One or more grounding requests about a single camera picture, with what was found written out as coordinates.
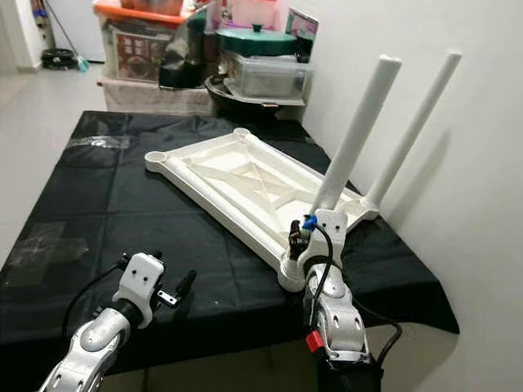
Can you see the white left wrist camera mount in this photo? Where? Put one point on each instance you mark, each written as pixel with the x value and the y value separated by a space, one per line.
pixel 139 280

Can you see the mop with green head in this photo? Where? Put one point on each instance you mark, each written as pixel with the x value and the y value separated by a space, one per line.
pixel 83 65

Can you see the white cabinet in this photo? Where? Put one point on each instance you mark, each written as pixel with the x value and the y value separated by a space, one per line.
pixel 78 24

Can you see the black shiny bag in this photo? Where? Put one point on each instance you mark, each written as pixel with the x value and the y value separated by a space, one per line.
pixel 184 65

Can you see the beige cloth-covered bench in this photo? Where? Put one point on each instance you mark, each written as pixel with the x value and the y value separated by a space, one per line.
pixel 155 96

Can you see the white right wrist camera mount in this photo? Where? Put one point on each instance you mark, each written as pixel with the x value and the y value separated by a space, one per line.
pixel 328 233

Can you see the silver robot leg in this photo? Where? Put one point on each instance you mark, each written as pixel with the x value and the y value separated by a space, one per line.
pixel 351 380

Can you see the clear plastic storage box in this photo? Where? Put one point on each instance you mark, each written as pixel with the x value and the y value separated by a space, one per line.
pixel 268 76

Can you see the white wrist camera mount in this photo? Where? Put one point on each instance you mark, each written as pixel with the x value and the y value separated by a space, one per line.
pixel 139 280
pixel 328 233

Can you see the black tablecloth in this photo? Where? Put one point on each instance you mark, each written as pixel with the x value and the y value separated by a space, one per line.
pixel 147 237

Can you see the white plastic children table top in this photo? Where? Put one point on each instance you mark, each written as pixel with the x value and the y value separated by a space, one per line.
pixel 237 184

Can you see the black wok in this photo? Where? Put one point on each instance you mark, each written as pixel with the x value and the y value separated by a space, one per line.
pixel 222 100

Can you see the red tag on right arm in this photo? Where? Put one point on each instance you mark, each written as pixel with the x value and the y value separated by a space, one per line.
pixel 315 342

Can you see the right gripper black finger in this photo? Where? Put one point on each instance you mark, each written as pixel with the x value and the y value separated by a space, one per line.
pixel 295 238

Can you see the colourful printed carton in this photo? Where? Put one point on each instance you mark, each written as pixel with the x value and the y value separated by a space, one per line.
pixel 302 26

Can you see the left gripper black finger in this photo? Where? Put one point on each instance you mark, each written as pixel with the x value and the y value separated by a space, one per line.
pixel 154 257
pixel 185 284

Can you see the clear tape strip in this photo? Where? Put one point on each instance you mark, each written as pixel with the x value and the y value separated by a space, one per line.
pixel 98 141

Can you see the clear storage box orange lid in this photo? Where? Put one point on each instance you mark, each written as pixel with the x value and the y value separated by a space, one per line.
pixel 135 53

